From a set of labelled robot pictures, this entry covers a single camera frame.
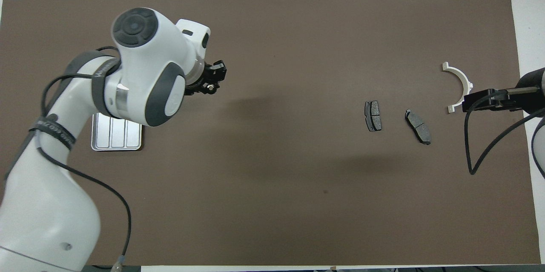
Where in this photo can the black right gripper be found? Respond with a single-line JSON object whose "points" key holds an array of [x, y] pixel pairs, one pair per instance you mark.
{"points": [[485, 101]]}

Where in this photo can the brown table mat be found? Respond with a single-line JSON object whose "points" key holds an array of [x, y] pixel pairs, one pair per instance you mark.
{"points": [[272, 178]]}

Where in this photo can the silver metal tray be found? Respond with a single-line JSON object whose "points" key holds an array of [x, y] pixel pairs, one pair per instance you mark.
{"points": [[117, 136]]}

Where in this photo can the large black bearing gear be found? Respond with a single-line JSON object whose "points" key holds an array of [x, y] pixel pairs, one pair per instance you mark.
{"points": [[212, 89]]}

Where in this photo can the white curved plastic bracket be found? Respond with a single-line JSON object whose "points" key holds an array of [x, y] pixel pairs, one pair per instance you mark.
{"points": [[462, 77]]}

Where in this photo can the curved grey brake pad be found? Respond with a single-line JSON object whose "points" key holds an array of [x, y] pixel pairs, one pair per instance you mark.
{"points": [[418, 127]]}

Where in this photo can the rectangular grey brake pad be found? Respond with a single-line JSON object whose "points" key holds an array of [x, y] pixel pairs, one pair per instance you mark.
{"points": [[374, 116]]}

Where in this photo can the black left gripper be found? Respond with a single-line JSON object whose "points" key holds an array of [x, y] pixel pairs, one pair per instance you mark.
{"points": [[206, 76]]}

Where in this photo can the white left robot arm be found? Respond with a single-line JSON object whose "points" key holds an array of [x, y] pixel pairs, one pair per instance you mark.
{"points": [[51, 221]]}

